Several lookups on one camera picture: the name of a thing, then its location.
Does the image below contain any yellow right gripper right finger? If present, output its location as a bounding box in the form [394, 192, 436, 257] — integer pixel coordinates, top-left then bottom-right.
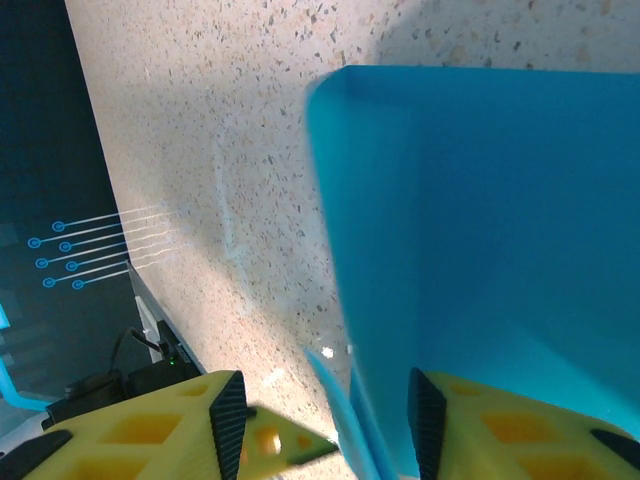
[407, 367, 640, 480]

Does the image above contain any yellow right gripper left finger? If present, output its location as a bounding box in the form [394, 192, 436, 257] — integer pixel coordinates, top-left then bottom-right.
[0, 369, 249, 480]

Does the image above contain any blue paper sheet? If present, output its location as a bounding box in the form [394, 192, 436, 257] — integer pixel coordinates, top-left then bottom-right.
[303, 64, 640, 480]

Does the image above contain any aluminium front rail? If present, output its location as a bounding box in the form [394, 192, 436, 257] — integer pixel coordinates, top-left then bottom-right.
[126, 259, 207, 375]

